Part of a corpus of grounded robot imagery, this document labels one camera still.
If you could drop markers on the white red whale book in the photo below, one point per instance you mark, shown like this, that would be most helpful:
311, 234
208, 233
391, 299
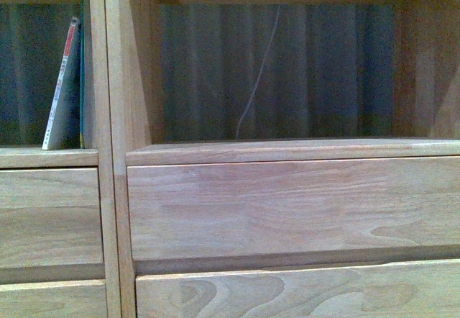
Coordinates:
63, 125

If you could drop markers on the grey curtain behind shelf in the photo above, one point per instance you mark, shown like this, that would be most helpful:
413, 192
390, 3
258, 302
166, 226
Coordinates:
252, 72

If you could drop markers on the left wooden shelf cabinet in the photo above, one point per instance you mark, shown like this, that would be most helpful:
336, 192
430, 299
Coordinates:
33, 34

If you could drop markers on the wooden shelf cabinet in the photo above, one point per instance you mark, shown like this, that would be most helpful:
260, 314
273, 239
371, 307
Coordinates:
33, 34
286, 158

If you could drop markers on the right wooden shelf cabinet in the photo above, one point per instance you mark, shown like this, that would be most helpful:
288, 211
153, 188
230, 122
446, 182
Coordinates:
286, 158

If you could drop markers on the upper right wooden drawer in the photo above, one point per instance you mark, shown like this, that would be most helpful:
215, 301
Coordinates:
268, 208

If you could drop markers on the wooden drawer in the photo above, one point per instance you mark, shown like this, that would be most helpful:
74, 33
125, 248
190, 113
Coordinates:
54, 299
268, 208
428, 288
50, 217

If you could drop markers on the teal cartoon book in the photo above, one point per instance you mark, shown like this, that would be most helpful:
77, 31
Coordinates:
87, 95

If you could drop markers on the upper left wooden drawer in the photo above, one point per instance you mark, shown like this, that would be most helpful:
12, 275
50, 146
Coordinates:
50, 217

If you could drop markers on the lower left wooden drawer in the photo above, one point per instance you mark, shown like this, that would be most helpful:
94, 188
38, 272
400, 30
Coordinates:
54, 299

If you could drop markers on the lower right wooden drawer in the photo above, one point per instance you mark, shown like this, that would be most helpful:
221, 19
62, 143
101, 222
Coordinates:
428, 288

